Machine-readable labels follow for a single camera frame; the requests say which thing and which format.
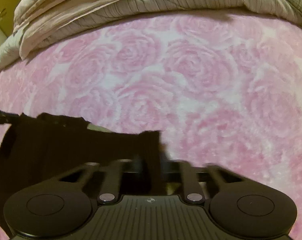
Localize black and grey sweater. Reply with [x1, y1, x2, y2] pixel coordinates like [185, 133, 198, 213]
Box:
[0, 113, 166, 236]

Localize pink rose blanket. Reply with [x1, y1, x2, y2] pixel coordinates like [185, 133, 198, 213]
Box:
[0, 10, 302, 239]

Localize white striped pillow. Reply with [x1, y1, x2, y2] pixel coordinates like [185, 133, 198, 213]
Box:
[0, 0, 302, 72]

